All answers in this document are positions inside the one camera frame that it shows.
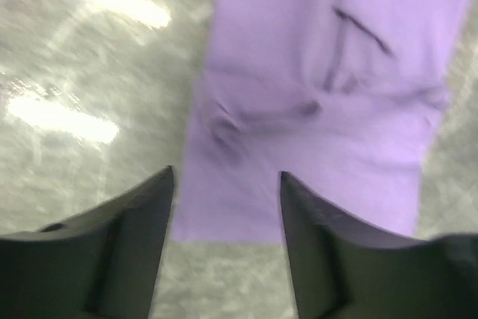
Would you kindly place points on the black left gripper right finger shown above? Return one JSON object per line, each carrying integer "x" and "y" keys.
{"x": 343, "y": 267}

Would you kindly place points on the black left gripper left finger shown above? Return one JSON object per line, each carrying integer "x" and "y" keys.
{"x": 101, "y": 263}

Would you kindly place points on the purple t shirt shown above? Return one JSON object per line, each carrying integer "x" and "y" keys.
{"x": 347, "y": 95}

